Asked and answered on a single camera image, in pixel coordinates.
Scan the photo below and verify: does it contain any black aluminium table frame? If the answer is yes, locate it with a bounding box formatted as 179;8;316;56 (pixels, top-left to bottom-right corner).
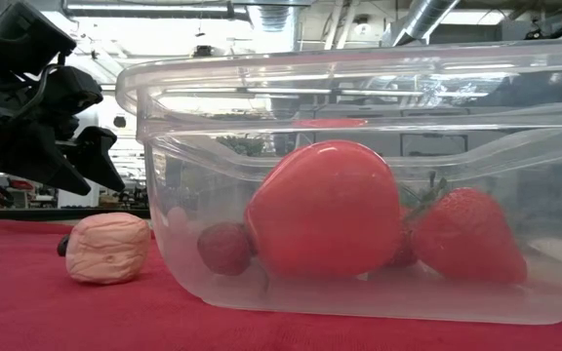
0;207;151;221

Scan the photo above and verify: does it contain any small white card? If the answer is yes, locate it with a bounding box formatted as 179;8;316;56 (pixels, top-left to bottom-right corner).
527;237;562;267

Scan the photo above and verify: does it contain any red toy cherry with stem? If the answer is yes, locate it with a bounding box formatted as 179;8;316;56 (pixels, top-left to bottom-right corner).
196;221;253;277

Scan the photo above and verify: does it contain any small red toy strawberry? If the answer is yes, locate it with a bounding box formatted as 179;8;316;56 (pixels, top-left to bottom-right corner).
387;204;419;268

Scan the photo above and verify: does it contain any red cloth mat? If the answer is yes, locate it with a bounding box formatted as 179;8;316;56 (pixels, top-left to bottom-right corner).
0;218;562;351

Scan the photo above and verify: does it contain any pink wrinkled toy fruit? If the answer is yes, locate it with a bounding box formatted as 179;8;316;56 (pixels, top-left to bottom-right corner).
64;212;152;286

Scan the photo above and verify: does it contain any small pink toy peach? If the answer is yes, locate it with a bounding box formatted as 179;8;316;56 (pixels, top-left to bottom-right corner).
166;205;189;230

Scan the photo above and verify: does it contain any red toy bell pepper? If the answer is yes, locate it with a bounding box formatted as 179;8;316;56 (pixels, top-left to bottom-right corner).
244;139;403;280

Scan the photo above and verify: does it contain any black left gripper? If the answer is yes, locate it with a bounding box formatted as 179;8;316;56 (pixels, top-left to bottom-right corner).
0;67;126;197

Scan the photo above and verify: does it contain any green succulent in patterned pot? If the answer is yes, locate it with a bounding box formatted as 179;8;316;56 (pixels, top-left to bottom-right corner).
215;135;267;157

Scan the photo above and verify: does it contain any smooth silver air duct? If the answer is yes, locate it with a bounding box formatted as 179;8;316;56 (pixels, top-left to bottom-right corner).
382;0;461;45

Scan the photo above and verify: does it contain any large red toy strawberry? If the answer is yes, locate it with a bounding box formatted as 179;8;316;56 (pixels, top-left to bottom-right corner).
397;177;529;286

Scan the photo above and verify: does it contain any corrugated silver air duct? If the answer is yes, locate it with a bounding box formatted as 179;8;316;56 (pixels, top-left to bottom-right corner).
246;3;306;48

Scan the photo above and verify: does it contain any clear plastic tupperware container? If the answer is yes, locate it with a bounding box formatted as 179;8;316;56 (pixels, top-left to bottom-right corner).
114;38;562;326

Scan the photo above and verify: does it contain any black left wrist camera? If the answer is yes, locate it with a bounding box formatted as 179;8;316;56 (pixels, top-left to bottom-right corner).
0;2;77;74

